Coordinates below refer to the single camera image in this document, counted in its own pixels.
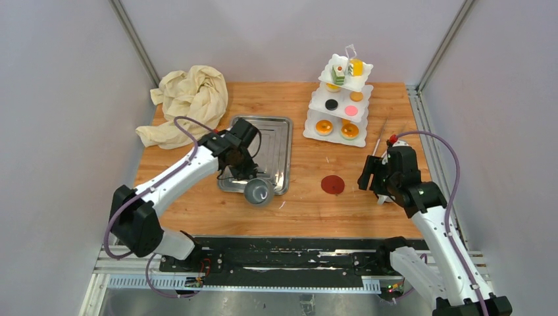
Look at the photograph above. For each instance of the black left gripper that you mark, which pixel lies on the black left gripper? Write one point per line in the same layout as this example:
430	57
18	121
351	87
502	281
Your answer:
251	168

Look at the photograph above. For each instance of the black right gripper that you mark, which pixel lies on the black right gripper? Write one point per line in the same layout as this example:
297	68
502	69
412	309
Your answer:
373	166

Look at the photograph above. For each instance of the white and metal tongs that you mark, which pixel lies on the white and metal tongs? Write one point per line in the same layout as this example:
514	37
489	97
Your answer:
402	129

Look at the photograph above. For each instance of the orange topped tart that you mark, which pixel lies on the orange topped tart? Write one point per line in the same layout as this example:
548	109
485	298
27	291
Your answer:
349	131
324	127

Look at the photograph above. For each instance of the grey metal cup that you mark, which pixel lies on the grey metal cup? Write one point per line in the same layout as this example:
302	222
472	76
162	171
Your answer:
258	192

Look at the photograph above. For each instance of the pink sandwich cookie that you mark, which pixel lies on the pink sandwich cookie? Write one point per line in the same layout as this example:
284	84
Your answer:
351	110

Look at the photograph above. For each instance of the yellow round biscuit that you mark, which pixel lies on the yellow round biscuit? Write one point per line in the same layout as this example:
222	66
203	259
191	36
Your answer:
356	96

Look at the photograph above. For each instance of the black sandwich cookie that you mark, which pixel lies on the black sandwich cookie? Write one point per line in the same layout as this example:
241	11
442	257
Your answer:
331	104

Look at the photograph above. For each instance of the yellow glazed donut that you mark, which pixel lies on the yellow glazed donut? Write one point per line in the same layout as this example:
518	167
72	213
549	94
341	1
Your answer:
332	88

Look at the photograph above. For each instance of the green layered cake slice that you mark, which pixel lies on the green layered cake slice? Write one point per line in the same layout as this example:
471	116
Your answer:
338	75

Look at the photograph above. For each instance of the yellow cake slice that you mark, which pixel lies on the yellow cake slice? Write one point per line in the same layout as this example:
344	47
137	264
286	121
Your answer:
355	67

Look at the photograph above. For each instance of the white ceramic mug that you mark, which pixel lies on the white ceramic mug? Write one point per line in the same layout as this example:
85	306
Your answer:
382	199

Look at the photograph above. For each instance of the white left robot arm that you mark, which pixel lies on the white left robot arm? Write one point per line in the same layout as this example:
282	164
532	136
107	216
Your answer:
134	226

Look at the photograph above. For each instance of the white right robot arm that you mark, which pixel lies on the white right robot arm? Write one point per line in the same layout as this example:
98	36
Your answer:
401	257

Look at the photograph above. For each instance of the red apple coaster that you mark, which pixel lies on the red apple coaster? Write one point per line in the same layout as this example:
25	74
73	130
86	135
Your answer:
332	184

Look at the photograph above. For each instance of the stainless steel tray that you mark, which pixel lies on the stainless steel tray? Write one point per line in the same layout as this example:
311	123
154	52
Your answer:
271	149

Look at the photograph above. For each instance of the cream crumpled cloth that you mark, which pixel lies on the cream crumpled cloth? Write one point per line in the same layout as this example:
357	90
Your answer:
200	94

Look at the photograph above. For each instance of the white three-tier dessert stand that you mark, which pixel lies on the white three-tier dessert stand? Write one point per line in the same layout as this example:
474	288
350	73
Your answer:
338	109

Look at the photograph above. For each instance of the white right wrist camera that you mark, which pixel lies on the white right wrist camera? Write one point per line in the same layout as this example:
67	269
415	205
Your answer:
401	143

